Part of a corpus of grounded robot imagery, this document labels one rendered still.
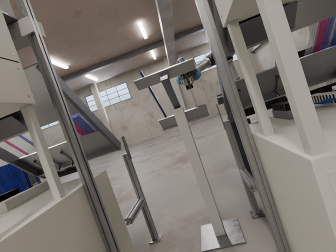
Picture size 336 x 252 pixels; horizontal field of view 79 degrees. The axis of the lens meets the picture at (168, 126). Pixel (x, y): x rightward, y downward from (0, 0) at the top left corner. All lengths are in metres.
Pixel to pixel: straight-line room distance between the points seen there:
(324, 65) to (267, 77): 0.32
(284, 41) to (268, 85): 0.92
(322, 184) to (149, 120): 11.11
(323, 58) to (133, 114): 10.68
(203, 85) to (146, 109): 3.39
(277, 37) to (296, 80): 0.09
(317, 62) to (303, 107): 1.00
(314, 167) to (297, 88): 0.15
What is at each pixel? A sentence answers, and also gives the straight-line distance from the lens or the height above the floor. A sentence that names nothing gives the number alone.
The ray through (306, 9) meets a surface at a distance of 1.21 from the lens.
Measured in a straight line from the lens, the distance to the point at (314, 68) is 1.46.
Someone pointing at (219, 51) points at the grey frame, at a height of 0.95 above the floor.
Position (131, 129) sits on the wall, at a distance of 11.67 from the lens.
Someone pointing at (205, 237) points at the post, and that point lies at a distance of 1.45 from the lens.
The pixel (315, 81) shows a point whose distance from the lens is 1.51.
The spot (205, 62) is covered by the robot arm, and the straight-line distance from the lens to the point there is 1.79.
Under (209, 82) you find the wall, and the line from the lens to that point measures 11.58.
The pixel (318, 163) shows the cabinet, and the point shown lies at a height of 0.61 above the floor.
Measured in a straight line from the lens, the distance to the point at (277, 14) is 0.47.
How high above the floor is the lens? 0.78
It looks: 2 degrees down
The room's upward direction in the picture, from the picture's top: 19 degrees counter-clockwise
